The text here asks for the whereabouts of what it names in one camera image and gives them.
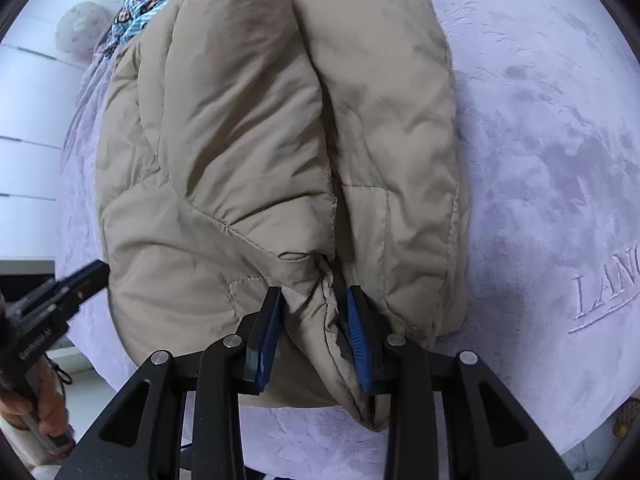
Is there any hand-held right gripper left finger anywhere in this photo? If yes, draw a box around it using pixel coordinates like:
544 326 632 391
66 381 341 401
60 286 283 480

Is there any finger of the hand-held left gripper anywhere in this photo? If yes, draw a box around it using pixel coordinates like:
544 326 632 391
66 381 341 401
52 260 112 308

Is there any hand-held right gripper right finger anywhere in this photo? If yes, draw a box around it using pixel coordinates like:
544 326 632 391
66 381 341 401
347 285 573 480

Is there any beige down jacket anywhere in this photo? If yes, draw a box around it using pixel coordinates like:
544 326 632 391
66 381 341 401
95 0 471 432

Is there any person's left hand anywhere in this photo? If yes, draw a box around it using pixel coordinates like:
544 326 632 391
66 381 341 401
0 357 76 467

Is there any white cabinet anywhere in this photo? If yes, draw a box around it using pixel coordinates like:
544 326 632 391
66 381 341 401
0 42 90 262

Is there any white round lamp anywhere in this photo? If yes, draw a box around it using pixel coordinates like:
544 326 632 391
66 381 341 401
54 2 114 54

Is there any lavender plush blanket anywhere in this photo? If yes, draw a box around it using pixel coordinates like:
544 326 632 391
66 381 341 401
52 0 640 480

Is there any yellow patterned item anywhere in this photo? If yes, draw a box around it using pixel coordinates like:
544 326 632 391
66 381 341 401
611 399 640 438

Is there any blue cartoon print cloth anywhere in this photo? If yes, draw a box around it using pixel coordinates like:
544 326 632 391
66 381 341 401
102 0 207 57

